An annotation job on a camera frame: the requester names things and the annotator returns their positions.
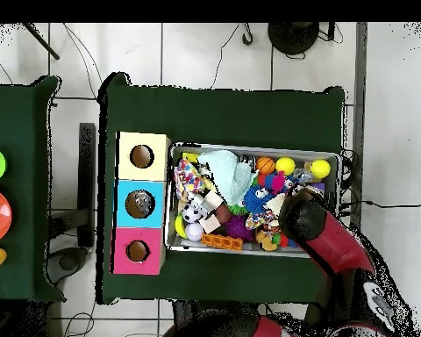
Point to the mint muslin cloth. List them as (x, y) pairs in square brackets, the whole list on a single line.
[(228, 175)]

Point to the clear blue-print plastic packet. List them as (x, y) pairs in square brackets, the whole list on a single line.
[(142, 203)]

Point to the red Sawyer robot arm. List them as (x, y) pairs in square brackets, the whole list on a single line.
[(322, 238)]

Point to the wooden three-hole box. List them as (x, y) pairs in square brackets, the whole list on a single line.
[(151, 173)]

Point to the silver mesh bin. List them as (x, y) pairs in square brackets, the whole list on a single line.
[(182, 245)]

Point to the polka dot crumpled wrapper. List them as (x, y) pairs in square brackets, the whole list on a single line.
[(187, 177)]

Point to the black white soccer ball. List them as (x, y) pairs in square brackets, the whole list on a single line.
[(191, 213)]

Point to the blue spiky toy with eyes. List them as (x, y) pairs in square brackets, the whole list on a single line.
[(256, 200)]

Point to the white baseball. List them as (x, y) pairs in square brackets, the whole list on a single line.
[(194, 231)]

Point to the purple spiky ball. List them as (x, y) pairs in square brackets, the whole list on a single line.
[(239, 228)]

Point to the orange plastic tray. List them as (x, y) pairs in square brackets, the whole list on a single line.
[(221, 242)]

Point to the small basketball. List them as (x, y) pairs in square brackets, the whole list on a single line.
[(265, 165)]

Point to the dark green tablecloth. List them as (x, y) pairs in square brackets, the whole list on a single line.
[(214, 116)]

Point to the brown plush toy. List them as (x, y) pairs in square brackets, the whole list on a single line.
[(265, 240)]

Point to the yellow ball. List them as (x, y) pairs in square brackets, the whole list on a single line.
[(285, 166), (320, 168)]

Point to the black floor bar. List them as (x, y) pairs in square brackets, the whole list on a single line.
[(87, 175)]

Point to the grey rounded floor base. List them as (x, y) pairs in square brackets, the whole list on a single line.
[(68, 261)]

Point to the black round lamp base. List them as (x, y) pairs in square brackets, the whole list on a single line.
[(293, 37)]

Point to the dark green cloth side table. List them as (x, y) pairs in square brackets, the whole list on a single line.
[(14, 123)]

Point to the black rod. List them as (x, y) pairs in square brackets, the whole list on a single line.
[(42, 41)]

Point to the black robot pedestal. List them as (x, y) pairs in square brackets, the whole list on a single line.
[(189, 307)]

